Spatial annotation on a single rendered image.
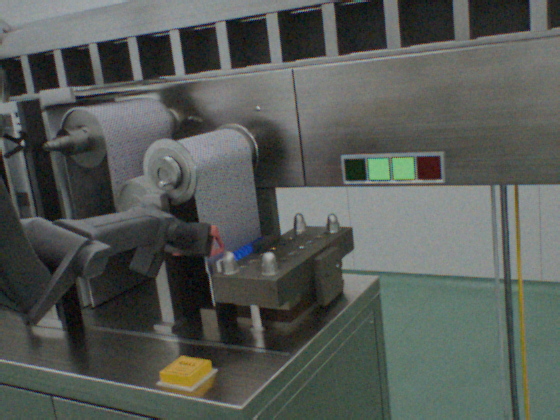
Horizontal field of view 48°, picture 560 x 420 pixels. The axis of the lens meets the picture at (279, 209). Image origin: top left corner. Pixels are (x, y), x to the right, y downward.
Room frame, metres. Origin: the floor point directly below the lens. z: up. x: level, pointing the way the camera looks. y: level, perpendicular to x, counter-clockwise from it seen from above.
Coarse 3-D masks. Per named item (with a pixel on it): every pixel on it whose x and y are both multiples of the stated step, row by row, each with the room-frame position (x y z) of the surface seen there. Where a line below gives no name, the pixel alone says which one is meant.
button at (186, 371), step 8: (176, 360) 1.12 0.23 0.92; (184, 360) 1.11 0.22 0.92; (192, 360) 1.11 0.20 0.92; (200, 360) 1.10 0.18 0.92; (208, 360) 1.10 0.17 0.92; (168, 368) 1.09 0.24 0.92; (176, 368) 1.08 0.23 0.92; (184, 368) 1.08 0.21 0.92; (192, 368) 1.08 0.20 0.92; (200, 368) 1.07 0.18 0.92; (208, 368) 1.09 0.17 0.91; (160, 376) 1.08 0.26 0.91; (168, 376) 1.07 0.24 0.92; (176, 376) 1.06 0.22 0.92; (184, 376) 1.05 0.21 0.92; (192, 376) 1.05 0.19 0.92; (200, 376) 1.07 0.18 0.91; (176, 384) 1.06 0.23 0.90; (184, 384) 1.05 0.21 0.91; (192, 384) 1.05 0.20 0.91
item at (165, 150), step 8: (248, 144) 1.56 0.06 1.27; (160, 152) 1.37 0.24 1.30; (168, 152) 1.36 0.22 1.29; (176, 152) 1.35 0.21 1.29; (152, 160) 1.38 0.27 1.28; (184, 160) 1.34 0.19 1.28; (184, 168) 1.34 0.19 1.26; (184, 176) 1.34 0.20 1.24; (152, 184) 1.39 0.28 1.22; (184, 184) 1.34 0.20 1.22; (160, 192) 1.38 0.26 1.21; (168, 192) 1.37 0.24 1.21; (176, 192) 1.36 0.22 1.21; (184, 192) 1.35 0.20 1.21
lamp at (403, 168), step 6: (396, 162) 1.44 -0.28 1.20; (402, 162) 1.43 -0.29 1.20; (408, 162) 1.43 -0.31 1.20; (396, 168) 1.44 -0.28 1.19; (402, 168) 1.43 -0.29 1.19; (408, 168) 1.43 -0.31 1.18; (396, 174) 1.44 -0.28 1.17; (402, 174) 1.43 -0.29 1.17; (408, 174) 1.43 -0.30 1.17; (414, 174) 1.42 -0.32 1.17
